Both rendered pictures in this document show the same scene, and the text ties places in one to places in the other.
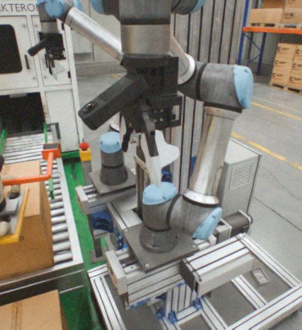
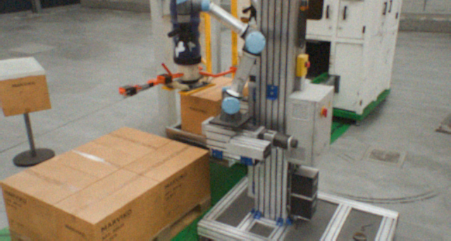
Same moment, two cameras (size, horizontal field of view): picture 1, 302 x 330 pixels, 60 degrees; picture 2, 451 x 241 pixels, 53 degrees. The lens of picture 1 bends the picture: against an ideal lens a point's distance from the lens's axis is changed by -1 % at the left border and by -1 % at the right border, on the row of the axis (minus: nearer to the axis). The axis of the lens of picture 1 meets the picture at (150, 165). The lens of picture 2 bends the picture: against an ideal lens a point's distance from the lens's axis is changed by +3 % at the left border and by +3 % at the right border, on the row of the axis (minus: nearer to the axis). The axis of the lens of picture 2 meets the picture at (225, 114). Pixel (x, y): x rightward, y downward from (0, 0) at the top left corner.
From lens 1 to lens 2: 2.49 m
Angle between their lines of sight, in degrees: 51
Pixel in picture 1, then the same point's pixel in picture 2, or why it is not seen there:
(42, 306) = (196, 151)
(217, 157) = (238, 72)
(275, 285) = not seen: outside the picture
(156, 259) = (217, 121)
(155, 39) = (180, 18)
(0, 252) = (196, 116)
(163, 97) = (184, 33)
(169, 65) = (187, 25)
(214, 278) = (235, 144)
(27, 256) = not seen: hidden behind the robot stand
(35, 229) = (213, 109)
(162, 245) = (223, 116)
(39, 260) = not seen: hidden behind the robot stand
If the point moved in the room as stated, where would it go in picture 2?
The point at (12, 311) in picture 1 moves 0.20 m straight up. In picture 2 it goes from (184, 146) to (183, 125)
